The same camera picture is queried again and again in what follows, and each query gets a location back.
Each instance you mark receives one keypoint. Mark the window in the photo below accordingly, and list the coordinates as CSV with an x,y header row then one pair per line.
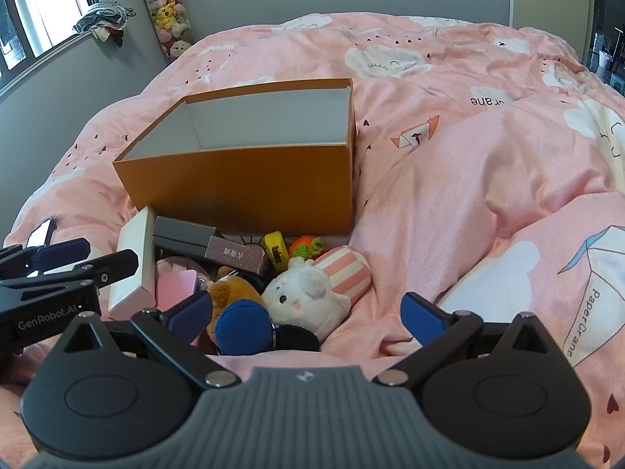
x,y
39,5

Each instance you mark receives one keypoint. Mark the pink pouch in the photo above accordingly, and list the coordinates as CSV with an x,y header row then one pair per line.
x,y
176,264

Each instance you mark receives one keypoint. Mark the brown plush bear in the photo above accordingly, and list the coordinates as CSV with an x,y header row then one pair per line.
x,y
234,290

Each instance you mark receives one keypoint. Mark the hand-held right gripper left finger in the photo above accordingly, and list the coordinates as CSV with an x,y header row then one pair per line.
x,y
188,313

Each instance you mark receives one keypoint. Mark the pile of clothes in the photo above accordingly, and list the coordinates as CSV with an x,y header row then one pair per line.
x,y
105,17

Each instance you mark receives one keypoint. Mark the orange cardboard box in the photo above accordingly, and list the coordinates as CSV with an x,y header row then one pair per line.
x,y
244,185

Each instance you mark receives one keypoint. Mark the pink printed duvet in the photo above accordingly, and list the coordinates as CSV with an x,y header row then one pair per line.
x,y
464,180

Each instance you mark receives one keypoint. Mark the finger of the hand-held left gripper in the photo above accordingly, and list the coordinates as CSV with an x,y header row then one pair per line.
x,y
61,254
114,264

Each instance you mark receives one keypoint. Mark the white plush toy pink striped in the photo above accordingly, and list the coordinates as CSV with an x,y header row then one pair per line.
x,y
302,303

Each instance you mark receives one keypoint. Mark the clear tube of plush toys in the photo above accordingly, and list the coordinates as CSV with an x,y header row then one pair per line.
x,y
166,14

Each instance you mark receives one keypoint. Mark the black smartphone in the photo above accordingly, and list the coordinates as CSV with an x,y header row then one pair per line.
x,y
39,233

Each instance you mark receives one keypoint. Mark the dark grey box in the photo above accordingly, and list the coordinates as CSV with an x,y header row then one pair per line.
x,y
180,234

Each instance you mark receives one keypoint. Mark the yellow toy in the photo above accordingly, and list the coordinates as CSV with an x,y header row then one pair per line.
x,y
276,249

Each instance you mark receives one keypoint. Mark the pink wallet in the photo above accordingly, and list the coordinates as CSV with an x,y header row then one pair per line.
x,y
173,289

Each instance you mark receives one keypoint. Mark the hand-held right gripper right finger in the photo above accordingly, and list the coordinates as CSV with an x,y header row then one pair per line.
x,y
422,315

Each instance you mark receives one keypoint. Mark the white rectangular box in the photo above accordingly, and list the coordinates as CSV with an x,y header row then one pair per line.
x,y
129,254

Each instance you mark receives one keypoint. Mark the small mauve box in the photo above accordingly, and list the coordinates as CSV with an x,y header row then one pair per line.
x,y
234,254

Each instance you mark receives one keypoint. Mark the orange crochet toy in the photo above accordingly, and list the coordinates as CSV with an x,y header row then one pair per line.
x,y
305,246

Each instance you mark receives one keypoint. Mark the blue round plush toy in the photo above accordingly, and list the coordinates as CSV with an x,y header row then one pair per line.
x,y
241,327

